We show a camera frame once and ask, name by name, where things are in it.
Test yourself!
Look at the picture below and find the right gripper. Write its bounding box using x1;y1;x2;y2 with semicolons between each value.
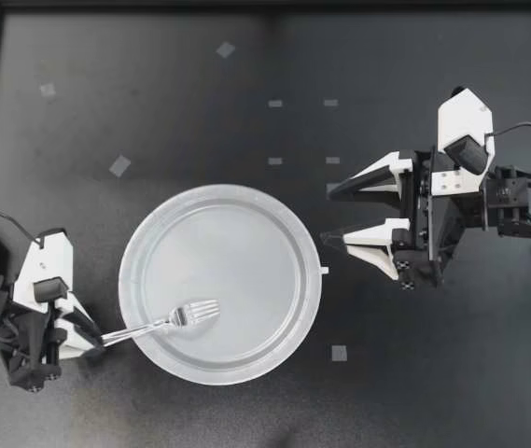
320;147;486;294

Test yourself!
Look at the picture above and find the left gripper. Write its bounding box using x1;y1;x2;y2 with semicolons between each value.
0;292;104;392

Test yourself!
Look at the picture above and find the silver metal fork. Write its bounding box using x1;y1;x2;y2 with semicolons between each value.
99;298;221;349

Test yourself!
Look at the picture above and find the round white plate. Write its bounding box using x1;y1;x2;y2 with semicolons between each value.
118;184;329;386

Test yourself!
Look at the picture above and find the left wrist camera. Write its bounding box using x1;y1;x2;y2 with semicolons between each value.
12;227;78;315

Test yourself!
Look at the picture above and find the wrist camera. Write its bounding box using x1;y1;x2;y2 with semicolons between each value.
12;227;78;315
432;86;498;196

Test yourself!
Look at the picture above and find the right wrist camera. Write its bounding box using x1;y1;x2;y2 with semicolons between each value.
432;86;498;196

